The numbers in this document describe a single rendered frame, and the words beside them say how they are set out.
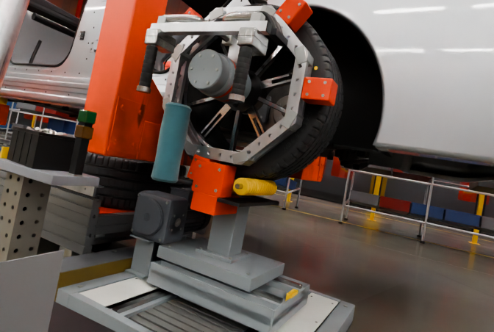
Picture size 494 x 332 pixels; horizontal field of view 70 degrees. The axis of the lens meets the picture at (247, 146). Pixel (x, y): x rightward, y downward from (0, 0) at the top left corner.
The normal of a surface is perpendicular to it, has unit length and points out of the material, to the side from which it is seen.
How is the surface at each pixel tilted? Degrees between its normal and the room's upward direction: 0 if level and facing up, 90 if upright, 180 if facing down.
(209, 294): 90
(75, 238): 90
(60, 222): 90
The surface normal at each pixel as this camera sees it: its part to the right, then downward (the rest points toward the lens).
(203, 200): -0.45, -0.12
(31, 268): 0.91, 0.16
